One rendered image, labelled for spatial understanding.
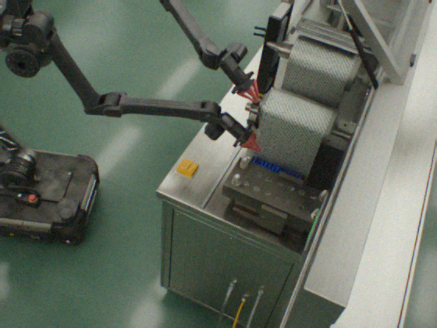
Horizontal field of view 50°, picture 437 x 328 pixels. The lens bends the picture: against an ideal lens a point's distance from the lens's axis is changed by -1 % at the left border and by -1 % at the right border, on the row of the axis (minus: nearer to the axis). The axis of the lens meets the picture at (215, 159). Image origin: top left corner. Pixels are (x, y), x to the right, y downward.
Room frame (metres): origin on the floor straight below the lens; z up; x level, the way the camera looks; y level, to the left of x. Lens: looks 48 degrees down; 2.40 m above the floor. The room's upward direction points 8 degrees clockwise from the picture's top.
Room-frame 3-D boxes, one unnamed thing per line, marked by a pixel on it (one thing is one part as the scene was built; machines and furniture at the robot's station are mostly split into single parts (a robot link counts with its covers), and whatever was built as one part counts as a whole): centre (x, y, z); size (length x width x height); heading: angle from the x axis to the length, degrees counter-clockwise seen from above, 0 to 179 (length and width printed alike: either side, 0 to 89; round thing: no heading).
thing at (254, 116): (1.40, -0.14, 1.05); 0.06 x 0.05 x 0.31; 71
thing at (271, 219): (1.04, -0.24, 0.96); 0.10 x 0.03 x 0.11; 71
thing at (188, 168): (1.28, 0.11, 0.91); 0.07 x 0.07 x 0.02; 71
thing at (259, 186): (1.13, -0.26, 1.00); 0.40 x 0.16 x 0.06; 71
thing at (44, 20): (1.32, 0.67, 1.47); 0.10 x 0.05 x 0.09; 91
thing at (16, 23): (1.32, 0.75, 1.45); 0.09 x 0.08 x 0.12; 1
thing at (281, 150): (1.26, -0.26, 1.11); 0.23 x 0.01 x 0.18; 71
